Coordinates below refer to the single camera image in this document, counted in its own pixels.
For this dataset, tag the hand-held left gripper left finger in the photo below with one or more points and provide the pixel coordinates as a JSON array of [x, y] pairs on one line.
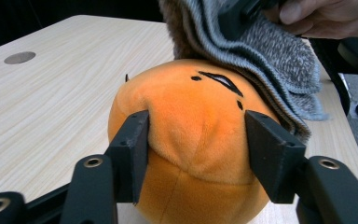
[[132, 155]]

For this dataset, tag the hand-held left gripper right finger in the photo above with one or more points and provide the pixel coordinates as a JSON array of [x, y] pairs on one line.
[[276, 158]]

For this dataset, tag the grey towel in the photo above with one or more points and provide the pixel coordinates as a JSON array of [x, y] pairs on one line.
[[276, 62]]

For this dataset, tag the orange ball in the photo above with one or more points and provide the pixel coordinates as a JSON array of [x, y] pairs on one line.
[[199, 124]]

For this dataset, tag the round grey table grommet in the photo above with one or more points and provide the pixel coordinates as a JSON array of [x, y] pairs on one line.
[[19, 58]]

